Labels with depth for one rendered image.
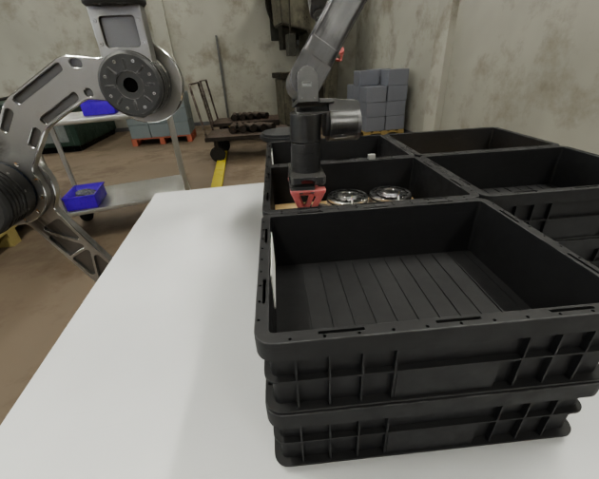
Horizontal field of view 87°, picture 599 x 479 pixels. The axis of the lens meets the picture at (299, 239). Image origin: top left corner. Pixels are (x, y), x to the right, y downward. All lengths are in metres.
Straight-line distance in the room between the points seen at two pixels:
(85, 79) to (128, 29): 0.20
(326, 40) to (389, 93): 5.08
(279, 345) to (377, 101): 5.41
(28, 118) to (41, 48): 8.00
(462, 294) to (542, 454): 0.22
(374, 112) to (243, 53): 3.73
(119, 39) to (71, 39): 7.94
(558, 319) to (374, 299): 0.23
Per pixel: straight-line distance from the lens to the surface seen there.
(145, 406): 0.61
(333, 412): 0.40
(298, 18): 7.13
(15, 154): 1.19
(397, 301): 0.52
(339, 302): 0.51
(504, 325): 0.37
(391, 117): 5.76
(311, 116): 0.59
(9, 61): 9.44
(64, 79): 1.09
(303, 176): 0.60
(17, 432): 0.69
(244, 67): 8.24
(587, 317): 0.42
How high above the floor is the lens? 1.16
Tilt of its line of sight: 29 degrees down
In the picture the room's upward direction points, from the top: 3 degrees counter-clockwise
